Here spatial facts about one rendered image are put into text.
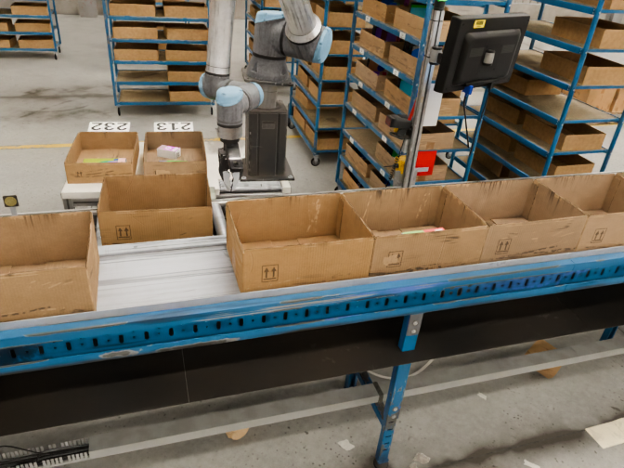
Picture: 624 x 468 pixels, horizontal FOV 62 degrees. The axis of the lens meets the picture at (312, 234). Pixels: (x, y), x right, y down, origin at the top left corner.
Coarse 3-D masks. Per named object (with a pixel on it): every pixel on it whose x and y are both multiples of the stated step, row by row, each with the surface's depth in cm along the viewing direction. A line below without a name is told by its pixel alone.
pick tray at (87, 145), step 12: (84, 132) 258; (96, 132) 260; (108, 132) 261; (120, 132) 262; (132, 132) 263; (72, 144) 244; (84, 144) 261; (96, 144) 263; (108, 144) 264; (120, 144) 265; (132, 144) 266; (72, 156) 243; (84, 156) 255; (96, 156) 256; (108, 156) 257; (120, 156) 258; (132, 156) 237; (72, 168) 228; (84, 168) 229; (96, 168) 230; (108, 168) 231; (120, 168) 233; (132, 168) 234; (72, 180) 231; (84, 180) 232; (96, 180) 233
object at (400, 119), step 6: (402, 114) 243; (390, 120) 237; (396, 120) 237; (402, 120) 238; (408, 120) 239; (390, 126) 238; (396, 126) 239; (402, 126) 240; (408, 126) 241; (396, 132) 243; (402, 132) 243
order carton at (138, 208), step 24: (120, 192) 208; (144, 192) 210; (168, 192) 213; (192, 192) 215; (120, 216) 182; (144, 216) 184; (168, 216) 186; (192, 216) 189; (120, 240) 187; (144, 240) 189
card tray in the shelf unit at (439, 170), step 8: (384, 144) 339; (376, 152) 339; (384, 152) 325; (384, 160) 326; (392, 160) 316; (440, 160) 319; (392, 168) 317; (440, 168) 312; (416, 176) 310; (424, 176) 312; (432, 176) 313; (440, 176) 315
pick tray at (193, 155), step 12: (156, 132) 266; (168, 132) 267; (180, 132) 268; (192, 132) 270; (144, 144) 250; (156, 144) 269; (168, 144) 270; (180, 144) 272; (192, 144) 273; (144, 156) 242; (156, 156) 262; (180, 156) 264; (192, 156) 265; (204, 156) 252; (144, 168) 235; (156, 168) 236; (168, 168) 237; (180, 168) 239; (192, 168) 240; (204, 168) 241
